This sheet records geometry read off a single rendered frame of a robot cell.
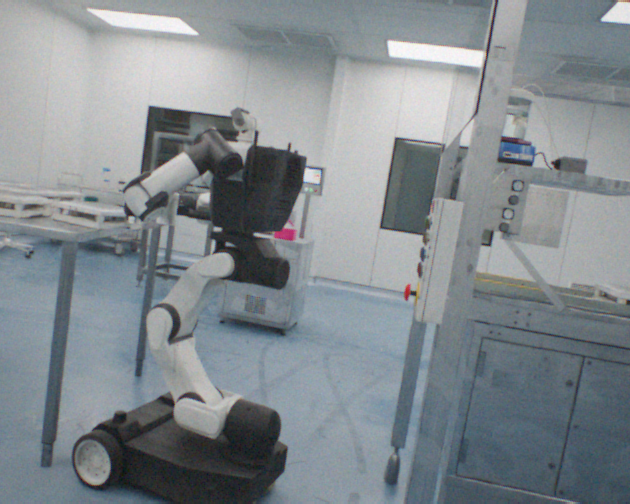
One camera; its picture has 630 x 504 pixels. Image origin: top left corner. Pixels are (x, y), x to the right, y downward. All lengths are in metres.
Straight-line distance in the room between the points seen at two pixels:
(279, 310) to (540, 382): 2.60
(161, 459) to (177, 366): 0.33
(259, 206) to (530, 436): 1.27
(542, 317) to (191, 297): 1.25
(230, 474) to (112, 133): 6.60
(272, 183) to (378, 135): 5.24
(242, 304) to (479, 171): 3.34
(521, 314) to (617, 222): 5.39
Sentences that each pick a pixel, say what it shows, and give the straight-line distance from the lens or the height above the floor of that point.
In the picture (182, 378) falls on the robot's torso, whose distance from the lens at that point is 2.16.
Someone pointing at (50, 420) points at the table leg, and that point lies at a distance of 2.30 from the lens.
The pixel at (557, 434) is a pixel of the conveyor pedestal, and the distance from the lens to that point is 2.22.
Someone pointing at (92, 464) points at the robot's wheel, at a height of 0.08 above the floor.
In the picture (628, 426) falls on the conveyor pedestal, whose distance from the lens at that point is 2.28.
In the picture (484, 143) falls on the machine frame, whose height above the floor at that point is 1.31.
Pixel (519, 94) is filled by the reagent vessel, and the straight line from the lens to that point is 2.05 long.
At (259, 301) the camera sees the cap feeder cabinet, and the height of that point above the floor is 0.24.
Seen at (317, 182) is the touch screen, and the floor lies 1.25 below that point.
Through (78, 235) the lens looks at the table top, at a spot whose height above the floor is 0.88.
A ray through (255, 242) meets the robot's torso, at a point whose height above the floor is 0.95.
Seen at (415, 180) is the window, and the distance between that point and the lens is 6.97.
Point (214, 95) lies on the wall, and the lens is 7.58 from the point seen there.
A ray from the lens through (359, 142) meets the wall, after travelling 7.04.
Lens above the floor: 1.15
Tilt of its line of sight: 6 degrees down
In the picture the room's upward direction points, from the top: 9 degrees clockwise
